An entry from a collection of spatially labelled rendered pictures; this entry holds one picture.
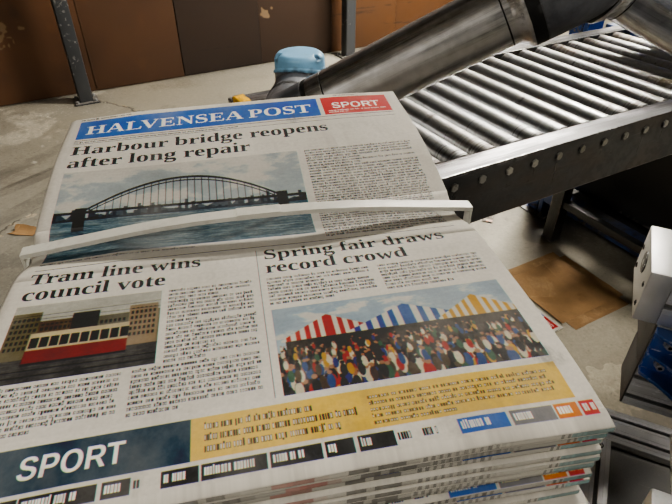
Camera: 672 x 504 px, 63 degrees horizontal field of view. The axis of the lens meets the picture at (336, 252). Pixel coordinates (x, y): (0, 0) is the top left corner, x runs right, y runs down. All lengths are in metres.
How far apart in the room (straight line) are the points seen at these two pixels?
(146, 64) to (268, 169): 3.62
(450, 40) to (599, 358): 1.39
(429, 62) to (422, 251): 0.36
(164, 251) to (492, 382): 0.21
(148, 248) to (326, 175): 0.14
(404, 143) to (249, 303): 0.20
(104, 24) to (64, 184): 3.50
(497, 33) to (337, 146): 0.29
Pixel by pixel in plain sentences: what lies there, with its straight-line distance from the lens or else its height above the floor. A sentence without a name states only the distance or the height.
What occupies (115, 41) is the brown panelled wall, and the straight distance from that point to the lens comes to 3.96.
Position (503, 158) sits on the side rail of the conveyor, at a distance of 1.07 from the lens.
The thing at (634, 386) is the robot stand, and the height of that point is 0.55.
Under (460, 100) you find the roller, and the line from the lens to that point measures 1.34.
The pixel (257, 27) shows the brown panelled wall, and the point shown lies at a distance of 4.20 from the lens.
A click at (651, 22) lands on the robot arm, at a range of 0.84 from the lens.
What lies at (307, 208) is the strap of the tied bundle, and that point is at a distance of 0.35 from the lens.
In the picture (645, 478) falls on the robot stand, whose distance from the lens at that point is 1.39.
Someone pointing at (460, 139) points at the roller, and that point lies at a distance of 1.15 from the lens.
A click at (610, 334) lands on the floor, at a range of 1.99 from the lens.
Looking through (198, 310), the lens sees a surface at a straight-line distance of 0.30.
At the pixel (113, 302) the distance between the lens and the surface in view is 0.32.
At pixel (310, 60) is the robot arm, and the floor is 1.02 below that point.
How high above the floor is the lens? 1.26
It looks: 36 degrees down
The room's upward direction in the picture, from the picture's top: straight up
